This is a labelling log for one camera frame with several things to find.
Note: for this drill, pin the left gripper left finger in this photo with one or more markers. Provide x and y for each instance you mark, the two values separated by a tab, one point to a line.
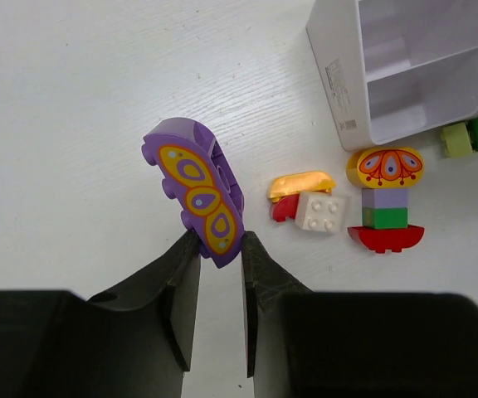
134	339

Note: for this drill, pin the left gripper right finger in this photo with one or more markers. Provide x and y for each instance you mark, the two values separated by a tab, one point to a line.
302	343

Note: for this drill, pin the white lego brick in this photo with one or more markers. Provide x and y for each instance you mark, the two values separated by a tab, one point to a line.
321	212

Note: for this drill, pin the purple butterfly wing lego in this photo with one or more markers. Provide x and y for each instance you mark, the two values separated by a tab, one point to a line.
198	175

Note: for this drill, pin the yellow and red lego stack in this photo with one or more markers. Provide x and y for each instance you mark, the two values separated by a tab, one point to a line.
284	192

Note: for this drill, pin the lilac green red lego stack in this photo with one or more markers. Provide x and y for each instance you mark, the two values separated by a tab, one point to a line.
385	222

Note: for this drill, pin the yellow oval printed lego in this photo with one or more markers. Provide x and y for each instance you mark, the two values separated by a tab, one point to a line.
385	168

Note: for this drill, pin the green and lime lego stack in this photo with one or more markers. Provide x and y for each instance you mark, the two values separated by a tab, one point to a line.
460	139

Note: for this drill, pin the left white divided container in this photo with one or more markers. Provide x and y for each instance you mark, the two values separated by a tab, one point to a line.
394	68

